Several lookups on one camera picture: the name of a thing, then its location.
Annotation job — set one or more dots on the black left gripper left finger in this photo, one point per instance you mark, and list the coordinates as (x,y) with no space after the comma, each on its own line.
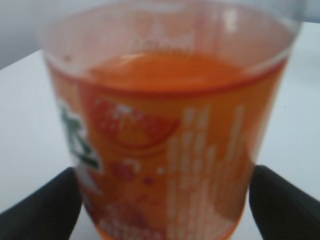
(50,213)

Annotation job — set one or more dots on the orange drink plastic bottle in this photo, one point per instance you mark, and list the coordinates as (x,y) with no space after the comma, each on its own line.
(164,104)

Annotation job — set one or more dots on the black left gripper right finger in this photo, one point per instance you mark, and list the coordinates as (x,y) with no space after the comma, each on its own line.
(282,211)

